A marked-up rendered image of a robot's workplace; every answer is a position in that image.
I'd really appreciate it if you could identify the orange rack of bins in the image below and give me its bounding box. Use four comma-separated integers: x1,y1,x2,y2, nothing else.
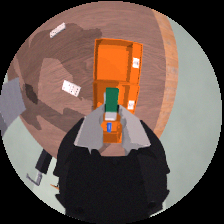
93,39,143,143

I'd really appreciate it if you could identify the white domino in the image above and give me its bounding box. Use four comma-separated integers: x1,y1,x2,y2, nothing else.
50,23,66,38
62,80,81,97

